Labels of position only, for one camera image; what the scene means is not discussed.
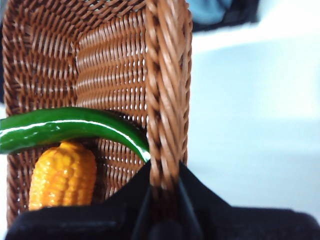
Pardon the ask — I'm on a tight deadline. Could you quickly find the yellow-orange corn cob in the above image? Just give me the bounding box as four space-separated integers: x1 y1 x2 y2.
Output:
28 141 98 211

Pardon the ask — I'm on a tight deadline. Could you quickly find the green cucumber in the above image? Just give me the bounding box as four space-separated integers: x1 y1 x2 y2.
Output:
0 106 152 163

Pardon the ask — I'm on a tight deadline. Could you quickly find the brown wicker basket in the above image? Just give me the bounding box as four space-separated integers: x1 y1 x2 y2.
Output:
1 0 193 228

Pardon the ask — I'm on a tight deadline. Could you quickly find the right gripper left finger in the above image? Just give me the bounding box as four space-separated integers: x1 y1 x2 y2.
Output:
4 159 152 240

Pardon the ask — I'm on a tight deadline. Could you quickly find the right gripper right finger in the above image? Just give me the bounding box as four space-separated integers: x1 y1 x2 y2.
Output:
178 159 320 240

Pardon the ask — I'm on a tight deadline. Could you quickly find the pale blue plate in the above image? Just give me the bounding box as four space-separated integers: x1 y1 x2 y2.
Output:
187 0 236 26

